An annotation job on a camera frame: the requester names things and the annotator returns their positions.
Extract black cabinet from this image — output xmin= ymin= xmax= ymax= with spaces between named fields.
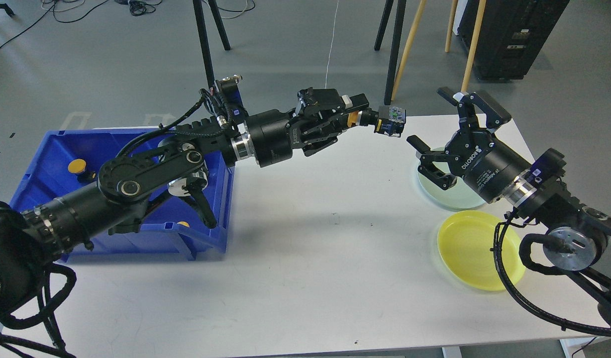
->
xmin=474 ymin=0 xmax=569 ymax=82

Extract black floor cables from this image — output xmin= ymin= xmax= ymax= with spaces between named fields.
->
xmin=0 ymin=0 xmax=256 ymax=65

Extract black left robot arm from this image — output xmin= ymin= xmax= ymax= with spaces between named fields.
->
xmin=0 ymin=75 xmax=399 ymax=358

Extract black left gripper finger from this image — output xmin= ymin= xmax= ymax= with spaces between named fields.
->
xmin=302 ymin=112 xmax=359 ymax=157
xmin=297 ymin=88 xmax=369 ymax=124

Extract light green plate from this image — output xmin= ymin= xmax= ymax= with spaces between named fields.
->
xmin=415 ymin=171 xmax=487 ymax=211

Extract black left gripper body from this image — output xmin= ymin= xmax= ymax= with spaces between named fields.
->
xmin=246 ymin=108 xmax=307 ymax=168

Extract yellow push button back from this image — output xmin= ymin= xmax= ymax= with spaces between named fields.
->
xmin=67 ymin=158 xmax=97 ymax=184

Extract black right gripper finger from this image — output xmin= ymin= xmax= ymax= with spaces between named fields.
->
xmin=407 ymin=135 xmax=463 ymax=190
xmin=437 ymin=87 xmax=512 ymax=150

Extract wooden stand legs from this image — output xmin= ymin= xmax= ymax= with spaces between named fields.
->
xmin=384 ymin=0 xmax=487 ymax=104

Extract white cable with plug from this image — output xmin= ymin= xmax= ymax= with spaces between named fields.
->
xmin=324 ymin=0 xmax=340 ymax=90

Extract blue plastic bin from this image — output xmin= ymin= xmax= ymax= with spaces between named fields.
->
xmin=10 ymin=127 xmax=234 ymax=262

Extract yellow plate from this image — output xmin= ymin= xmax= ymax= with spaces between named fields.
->
xmin=437 ymin=210 xmax=505 ymax=292

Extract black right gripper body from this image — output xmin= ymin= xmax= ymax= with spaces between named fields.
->
xmin=446 ymin=129 xmax=530 ymax=203

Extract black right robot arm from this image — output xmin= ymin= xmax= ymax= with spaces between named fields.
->
xmin=407 ymin=88 xmax=611 ymax=337

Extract black tripod left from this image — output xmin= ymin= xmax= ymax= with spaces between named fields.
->
xmin=192 ymin=0 xmax=231 ymax=90

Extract black tripod legs right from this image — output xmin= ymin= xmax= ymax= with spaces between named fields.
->
xmin=373 ymin=0 xmax=407 ymax=105

